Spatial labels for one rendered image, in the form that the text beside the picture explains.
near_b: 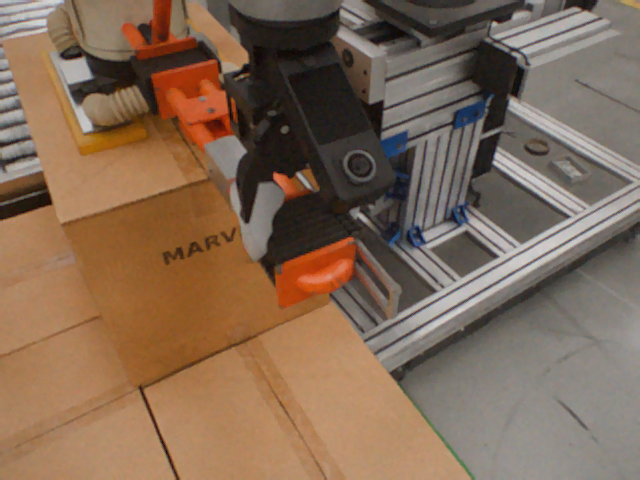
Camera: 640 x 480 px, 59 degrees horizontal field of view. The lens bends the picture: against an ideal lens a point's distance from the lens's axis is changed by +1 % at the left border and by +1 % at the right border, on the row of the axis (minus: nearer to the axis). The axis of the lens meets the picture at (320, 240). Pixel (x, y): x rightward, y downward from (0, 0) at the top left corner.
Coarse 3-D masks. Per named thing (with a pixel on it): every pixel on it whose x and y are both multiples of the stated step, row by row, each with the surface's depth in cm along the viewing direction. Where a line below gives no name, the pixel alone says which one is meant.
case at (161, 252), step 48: (48, 48) 106; (240, 48) 106; (48, 96) 94; (48, 144) 84; (144, 144) 84; (192, 144) 84; (96, 192) 76; (144, 192) 76; (192, 192) 78; (96, 240) 76; (144, 240) 80; (192, 240) 84; (240, 240) 89; (96, 288) 81; (144, 288) 85; (192, 288) 91; (240, 288) 96; (144, 336) 92; (192, 336) 98; (240, 336) 105
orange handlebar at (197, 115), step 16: (128, 32) 80; (208, 80) 70; (176, 96) 67; (208, 96) 66; (224, 96) 66; (176, 112) 66; (192, 112) 64; (208, 112) 63; (224, 112) 64; (192, 128) 63; (208, 128) 63; (224, 128) 66; (288, 192) 54; (320, 272) 47; (336, 272) 47; (304, 288) 47; (320, 288) 46; (336, 288) 47
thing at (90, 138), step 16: (48, 64) 98; (64, 80) 93; (64, 96) 90; (80, 96) 89; (64, 112) 87; (80, 112) 86; (80, 128) 84; (96, 128) 83; (112, 128) 84; (128, 128) 84; (144, 128) 84; (80, 144) 81; (96, 144) 82; (112, 144) 83
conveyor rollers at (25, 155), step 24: (0, 0) 222; (24, 0) 225; (48, 0) 223; (0, 24) 210; (24, 24) 207; (0, 48) 192; (0, 72) 181; (0, 96) 174; (0, 120) 162; (24, 120) 164; (0, 144) 156; (24, 144) 152
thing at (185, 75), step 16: (144, 48) 72; (160, 48) 73; (176, 48) 74; (192, 48) 74; (208, 48) 73; (144, 64) 71; (160, 64) 71; (176, 64) 71; (192, 64) 71; (208, 64) 69; (144, 80) 68; (160, 80) 67; (176, 80) 68; (192, 80) 69; (144, 96) 72; (160, 96) 68; (192, 96) 71; (160, 112) 70
